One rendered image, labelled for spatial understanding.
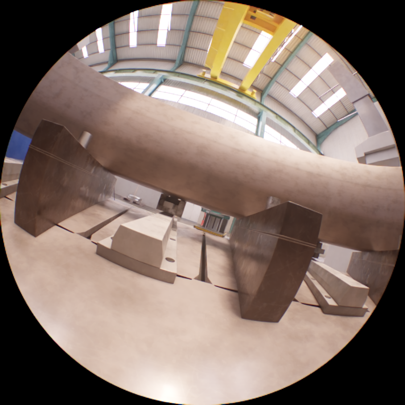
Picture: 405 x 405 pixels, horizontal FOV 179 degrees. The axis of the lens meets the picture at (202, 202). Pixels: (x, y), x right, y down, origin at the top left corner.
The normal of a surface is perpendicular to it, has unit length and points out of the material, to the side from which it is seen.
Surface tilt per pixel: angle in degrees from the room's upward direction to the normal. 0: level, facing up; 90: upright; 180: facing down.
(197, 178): 90
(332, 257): 90
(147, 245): 90
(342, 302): 90
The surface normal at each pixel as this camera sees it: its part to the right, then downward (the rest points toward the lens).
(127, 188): 0.18, -0.04
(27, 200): 0.53, 0.09
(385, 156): -0.93, -0.33
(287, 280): -0.18, -0.16
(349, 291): -0.52, -0.26
